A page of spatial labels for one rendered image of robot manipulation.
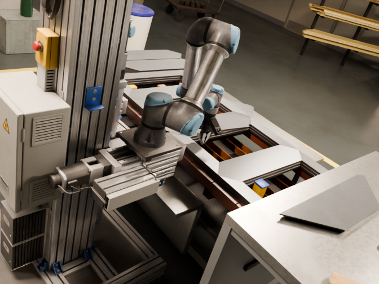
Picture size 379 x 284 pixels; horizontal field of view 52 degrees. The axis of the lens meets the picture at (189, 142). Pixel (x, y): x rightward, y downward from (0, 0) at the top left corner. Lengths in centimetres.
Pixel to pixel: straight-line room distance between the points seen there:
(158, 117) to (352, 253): 94
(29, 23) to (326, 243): 437
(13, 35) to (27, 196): 361
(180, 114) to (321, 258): 78
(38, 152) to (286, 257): 100
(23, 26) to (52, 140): 366
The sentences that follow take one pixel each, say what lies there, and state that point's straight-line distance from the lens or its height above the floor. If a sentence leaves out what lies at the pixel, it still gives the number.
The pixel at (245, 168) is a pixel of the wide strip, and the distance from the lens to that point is 217.
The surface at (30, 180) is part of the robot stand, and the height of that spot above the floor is 92.
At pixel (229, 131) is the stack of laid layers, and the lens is 253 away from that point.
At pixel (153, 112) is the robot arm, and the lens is 168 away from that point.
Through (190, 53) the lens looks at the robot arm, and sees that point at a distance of 188.
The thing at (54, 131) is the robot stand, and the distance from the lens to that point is 158.
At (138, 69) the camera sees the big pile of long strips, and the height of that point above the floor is 85.
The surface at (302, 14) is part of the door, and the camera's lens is 1067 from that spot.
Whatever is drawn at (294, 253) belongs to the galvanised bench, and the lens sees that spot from 147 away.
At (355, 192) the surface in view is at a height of 107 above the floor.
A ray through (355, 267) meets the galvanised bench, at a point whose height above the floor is 105.
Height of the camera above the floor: 197
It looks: 30 degrees down
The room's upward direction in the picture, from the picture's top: 16 degrees clockwise
